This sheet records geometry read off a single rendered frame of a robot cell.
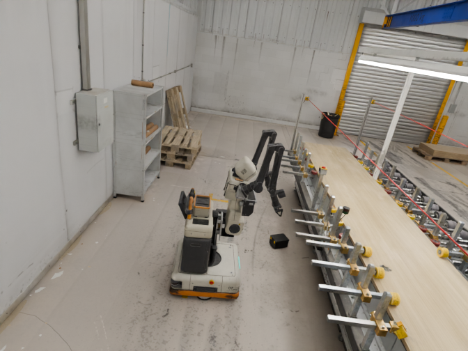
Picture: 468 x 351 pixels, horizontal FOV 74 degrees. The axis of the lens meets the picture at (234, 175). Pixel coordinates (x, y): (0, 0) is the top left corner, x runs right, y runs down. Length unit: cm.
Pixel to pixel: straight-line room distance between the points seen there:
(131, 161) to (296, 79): 708
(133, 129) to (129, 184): 82
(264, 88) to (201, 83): 202
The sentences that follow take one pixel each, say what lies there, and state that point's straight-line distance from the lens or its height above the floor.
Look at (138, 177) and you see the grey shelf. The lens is 459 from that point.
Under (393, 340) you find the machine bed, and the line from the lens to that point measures 246.
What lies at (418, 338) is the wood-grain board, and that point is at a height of 90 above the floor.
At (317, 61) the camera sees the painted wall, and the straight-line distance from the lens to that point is 1055.
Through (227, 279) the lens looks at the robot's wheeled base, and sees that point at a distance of 310.
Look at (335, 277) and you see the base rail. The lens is 278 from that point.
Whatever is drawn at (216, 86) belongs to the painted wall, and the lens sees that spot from 1046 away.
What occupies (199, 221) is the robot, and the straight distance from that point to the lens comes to 285.
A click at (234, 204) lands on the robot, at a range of 288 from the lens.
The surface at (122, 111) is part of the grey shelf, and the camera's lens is 436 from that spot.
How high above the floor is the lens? 233
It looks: 23 degrees down
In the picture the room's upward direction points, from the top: 9 degrees clockwise
